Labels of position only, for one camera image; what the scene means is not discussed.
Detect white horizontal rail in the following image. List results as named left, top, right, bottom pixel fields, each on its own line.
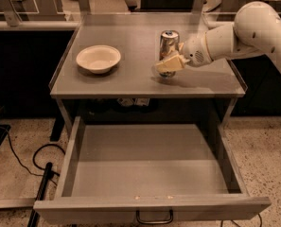
left=0, top=21, right=79, bottom=31

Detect black floor bar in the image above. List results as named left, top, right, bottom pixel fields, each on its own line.
left=27, top=162, right=52, bottom=227

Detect black drawer handle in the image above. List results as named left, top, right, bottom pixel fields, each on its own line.
left=135, top=210, right=174, bottom=225

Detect redbull can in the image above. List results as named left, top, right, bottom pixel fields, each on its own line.
left=159, top=30, right=180, bottom=79

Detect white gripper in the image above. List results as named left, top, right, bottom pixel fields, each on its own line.
left=155, top=32, right=213, bottom=73

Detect white paper bowl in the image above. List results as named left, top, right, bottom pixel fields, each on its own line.
left=76, top=45, right=121, bottom=74

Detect black floor cable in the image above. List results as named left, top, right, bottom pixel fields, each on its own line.
left=0, top=123, right=67, bottom=186

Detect grey open top drawer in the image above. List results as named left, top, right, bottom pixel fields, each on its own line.
left=34, top=118, right=271, bottom=224

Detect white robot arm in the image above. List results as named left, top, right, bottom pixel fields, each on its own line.
left=155, top=1, right=281, bottom=74

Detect grey cabinet table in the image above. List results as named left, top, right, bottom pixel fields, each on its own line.
left=50, top=12, right=246, bottom=128

